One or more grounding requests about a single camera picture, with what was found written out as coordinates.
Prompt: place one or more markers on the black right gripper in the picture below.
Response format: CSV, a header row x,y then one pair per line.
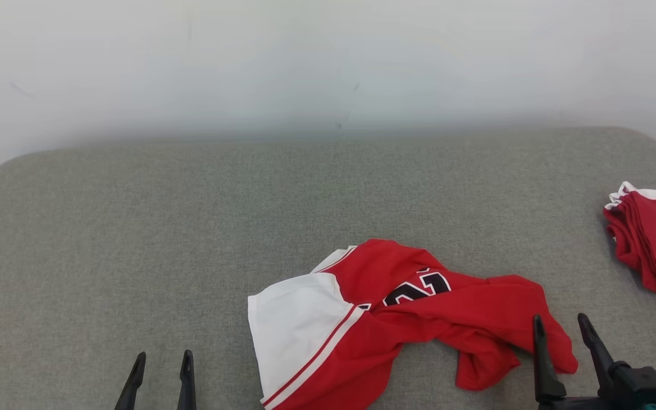
x,y
573,405

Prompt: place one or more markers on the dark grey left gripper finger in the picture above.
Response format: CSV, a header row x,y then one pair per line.
x,y
133,381
187,381

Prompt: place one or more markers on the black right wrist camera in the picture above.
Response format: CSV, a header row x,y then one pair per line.
x,y
644,384

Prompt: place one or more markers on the red and white basketball jersey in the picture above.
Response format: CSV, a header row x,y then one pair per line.
x,y
419,330

